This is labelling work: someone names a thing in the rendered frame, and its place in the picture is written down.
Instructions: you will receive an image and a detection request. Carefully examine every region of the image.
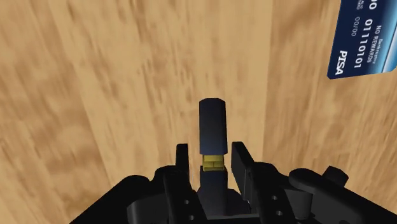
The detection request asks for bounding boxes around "dark blue marker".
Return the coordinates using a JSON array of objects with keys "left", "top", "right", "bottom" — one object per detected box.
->
[{"left": 197, "top": 97, "right": 230, "bottom": 216}]

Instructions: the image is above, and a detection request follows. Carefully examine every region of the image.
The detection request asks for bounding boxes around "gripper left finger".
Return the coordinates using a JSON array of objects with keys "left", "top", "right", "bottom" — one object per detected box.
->
[{"left": 69, "top": 143, "right": 208, "bottom": 224}]

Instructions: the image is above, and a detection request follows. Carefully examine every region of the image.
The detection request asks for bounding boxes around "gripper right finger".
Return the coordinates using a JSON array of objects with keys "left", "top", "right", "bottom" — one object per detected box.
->
[{"left": 230, "top": 141, "right": 397, "bottom": 224}]

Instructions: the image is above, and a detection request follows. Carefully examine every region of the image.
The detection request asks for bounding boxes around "blue bank card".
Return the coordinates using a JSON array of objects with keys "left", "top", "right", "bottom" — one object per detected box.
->
[{"left": 326, "top": 0, "right": 397, "bottom": 80}]

